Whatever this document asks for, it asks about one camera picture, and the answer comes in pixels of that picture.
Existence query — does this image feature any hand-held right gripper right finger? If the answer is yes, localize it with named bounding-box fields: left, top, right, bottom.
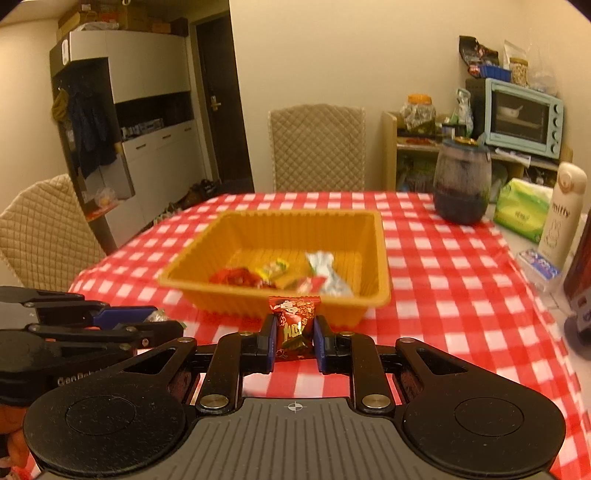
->
left=314, top=315, right=474, bottom=414

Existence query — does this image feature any red crinkled snack packet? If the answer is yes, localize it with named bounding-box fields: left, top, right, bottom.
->
left=210, top=267, right=260, bottom=289

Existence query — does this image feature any beige quilted chair back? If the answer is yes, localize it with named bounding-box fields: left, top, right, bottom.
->
left=269, top=105, right=366, bottom=193

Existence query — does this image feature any white insulated bottle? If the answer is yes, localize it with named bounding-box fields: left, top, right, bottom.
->
left=538, top=162, right=588, bottom=273

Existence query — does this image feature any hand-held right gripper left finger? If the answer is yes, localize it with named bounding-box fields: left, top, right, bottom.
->
left=115, top=315, right=279, bottom=414

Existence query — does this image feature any red metal thermos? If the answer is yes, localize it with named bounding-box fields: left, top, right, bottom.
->
left=563, top=226, right=591, bottom=301

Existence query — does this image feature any yellow hanging bag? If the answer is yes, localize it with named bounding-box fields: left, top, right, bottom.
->
left=51, top=90, right=70, bottom=123

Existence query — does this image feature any orange plastic tray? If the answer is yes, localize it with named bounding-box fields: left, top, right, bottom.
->
left=158, top=210, right=392, bottom=329

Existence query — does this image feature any red white snack packet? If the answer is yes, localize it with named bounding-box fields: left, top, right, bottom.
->
left=295, top=275, right=329, bottom=294

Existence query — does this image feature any orange lid plastic jar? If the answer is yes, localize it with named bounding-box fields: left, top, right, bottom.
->
left=399, top=93, right=437, bottom=134

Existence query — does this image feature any dark hanging jacket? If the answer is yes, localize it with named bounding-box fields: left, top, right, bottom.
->
left=67, top=90, right=118, bottom=178

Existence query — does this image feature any clear plastic bag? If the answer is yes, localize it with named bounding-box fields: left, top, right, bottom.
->
left=529, top=46, right=559, bottom=95

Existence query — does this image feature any red checked tablecloth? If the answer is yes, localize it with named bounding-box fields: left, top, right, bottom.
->
left=25, top=191, right=591, bottom=480

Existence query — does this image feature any clear bag of nuts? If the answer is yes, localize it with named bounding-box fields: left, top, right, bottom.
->
left=502, top=41, right=531, bottom=88

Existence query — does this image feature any grey phone stand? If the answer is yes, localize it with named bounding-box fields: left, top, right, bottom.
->
left=564, top=286, right=591, bottom=361

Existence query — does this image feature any white silver snack packet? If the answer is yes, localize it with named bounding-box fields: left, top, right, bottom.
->
left=305, top=250, right=355, bottom=297

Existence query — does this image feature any light blue toaster oven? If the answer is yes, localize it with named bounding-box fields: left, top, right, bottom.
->
left=465, top=78, right=565, bottom=160

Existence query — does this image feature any wooden shelf unit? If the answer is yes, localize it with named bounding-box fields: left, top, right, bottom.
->
left=381, top=111, right=573, bottom=192

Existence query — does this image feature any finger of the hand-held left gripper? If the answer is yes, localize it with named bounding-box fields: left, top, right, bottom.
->
left=28, top=320, right=185, bottom=352
left=0, top=286, right=158, bottom=330

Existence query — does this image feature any white and dark cabinet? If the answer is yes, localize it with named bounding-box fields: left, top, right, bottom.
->
left=50, top=30, right=213, bottom=254

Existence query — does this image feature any small blue tissue pack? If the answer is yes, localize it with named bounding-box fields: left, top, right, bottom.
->
left=516, top=248, right=561, bottom=294

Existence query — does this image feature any beige quilted chair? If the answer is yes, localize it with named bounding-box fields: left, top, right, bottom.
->
left=269, top=105, right=366, bottom=193
left=0, top=174, right=107, bottom=291

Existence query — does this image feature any cardboard box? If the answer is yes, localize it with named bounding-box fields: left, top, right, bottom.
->
left=56, top=7, right=109, bottom=42
left=108, top=4, right=189, bottom=37

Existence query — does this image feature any green white bag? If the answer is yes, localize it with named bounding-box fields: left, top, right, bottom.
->
left=455, top=89, right=474, bottom=137

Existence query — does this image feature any dark snack bag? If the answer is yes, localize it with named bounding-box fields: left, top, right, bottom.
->
left=458, top=35, right=499, bottom=75

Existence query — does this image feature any dark wooden door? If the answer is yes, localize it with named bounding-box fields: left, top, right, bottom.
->
left=194, top=11, right=256, bottom=195

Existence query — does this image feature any dark glass jar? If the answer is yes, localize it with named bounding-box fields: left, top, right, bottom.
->
left=433, top=137, right=492, bottom=226

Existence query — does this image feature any green tissue pack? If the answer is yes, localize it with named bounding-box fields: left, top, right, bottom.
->
left=493, top=178, right=555, bottom=244

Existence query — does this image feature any person's left hand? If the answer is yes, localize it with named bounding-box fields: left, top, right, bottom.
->
left=0, top=404, right=29, bottom=469

